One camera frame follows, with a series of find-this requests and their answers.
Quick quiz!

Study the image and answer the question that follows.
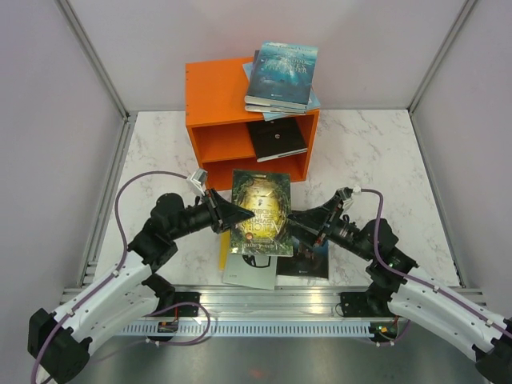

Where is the yellow thin book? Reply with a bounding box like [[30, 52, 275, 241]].
[[218, 232, 230, 270]]

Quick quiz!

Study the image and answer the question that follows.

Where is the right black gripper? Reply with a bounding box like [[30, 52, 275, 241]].
[[284, 194, 373, 261]]

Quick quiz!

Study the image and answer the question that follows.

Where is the black hardcover book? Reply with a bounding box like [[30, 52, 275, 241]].
[[247, 118, 307, 162]]

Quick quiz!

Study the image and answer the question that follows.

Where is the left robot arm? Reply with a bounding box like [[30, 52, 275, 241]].
[[27, 189, 254, 383]]

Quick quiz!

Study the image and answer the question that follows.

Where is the aluminium front rail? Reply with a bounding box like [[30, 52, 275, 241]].
[[59, 284, 492, 321]]

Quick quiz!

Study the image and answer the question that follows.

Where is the light blue paperback book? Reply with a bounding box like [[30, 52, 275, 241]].
[[242, 59, 322, 122]]

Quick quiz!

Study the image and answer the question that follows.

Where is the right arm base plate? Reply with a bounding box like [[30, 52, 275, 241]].
[[340, 292, 388, 318]]

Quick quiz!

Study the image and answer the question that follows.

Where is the blue ocean cover book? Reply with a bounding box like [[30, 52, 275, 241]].
[[245, 41, 318, 112]]

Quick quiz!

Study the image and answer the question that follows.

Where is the grey thin booklet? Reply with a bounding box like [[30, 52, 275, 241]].
[[222, 254, 278, 290]]

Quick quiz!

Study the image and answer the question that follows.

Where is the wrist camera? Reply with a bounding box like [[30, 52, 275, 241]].
[[187, 168, 208, 194], [338, 186, 362, 206]]

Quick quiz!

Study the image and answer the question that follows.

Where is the dark cover bottom book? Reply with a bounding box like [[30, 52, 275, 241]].
[[277, 237, 329, 279]]

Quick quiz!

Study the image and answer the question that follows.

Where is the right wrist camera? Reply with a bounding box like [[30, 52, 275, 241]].
[[338, 186, 362, 206]]

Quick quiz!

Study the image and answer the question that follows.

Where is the right aluminium frame post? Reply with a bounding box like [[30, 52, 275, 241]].
[[407, 0, 479, 116]]

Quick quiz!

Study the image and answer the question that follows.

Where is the aluminium frame post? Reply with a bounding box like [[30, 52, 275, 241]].
[[54, 0, 130, 122], [407, 0, 479, 116]]

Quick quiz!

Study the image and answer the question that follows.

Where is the orange wooden shelf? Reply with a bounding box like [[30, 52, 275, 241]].
[[185, 57, 319, 190]]

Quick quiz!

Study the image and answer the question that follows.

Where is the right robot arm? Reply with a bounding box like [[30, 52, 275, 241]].
[[287, 187, 511, 383]]

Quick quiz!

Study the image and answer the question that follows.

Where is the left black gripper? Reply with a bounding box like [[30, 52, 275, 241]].
[[169, 187, 254, 240]]

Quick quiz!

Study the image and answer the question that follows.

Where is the white slotted cable duct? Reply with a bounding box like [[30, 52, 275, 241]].
[[118, 320, 374, 338]]

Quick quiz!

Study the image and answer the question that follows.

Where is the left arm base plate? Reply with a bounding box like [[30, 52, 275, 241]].
[[152, 292, 201, 318]]

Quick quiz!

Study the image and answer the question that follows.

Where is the left aluminium frame post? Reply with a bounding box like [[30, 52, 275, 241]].
[[54, 0, 130, 122]]

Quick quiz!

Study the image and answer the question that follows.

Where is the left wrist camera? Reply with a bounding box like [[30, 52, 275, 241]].
[[187, 168, 208, 194]]

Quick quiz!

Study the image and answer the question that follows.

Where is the green Alice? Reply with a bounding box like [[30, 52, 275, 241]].
[[230, 170, 293, 258]]

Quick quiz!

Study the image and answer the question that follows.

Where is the Robinson Crusoe purple book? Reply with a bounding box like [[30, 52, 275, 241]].
[[244, 50, 310, 114]]

